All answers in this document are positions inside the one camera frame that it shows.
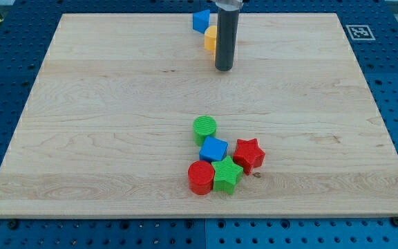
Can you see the blue triangle block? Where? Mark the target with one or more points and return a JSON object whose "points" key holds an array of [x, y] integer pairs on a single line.
{"points": [[200, 21]]}

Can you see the red cylinder block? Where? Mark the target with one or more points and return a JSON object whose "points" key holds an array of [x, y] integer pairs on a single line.
{"points": [[201, 177]]}

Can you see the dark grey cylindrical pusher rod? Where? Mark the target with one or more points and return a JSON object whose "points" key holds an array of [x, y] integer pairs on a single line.
{"points": [[227, 25]]}

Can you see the blue cube block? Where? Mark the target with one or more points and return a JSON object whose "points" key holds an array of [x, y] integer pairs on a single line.
{"points": [[213, 149]]}

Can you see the yellow block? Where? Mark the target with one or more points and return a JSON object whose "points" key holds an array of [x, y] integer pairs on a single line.
{"points": [[210, 36]]}

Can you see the red star block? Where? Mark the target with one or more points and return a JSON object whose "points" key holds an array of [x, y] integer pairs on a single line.
{"points": [[248, 155]]}

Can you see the green star block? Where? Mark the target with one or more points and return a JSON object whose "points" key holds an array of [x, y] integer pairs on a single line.
{"points": [[227, 175]]}

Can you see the light wooden board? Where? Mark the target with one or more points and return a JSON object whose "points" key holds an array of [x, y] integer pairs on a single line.
{"points": [[107, 130]]}

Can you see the green cylinder block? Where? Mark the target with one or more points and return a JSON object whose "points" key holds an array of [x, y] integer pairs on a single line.
{"points": [[203, 126]]}

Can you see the white fiducial marker tag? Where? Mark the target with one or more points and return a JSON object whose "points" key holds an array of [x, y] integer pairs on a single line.
{"points": [[358, 32]]}

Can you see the clear pusher rod mount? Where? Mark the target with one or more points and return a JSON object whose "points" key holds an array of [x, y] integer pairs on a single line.
{"points": [[229, 4]]}

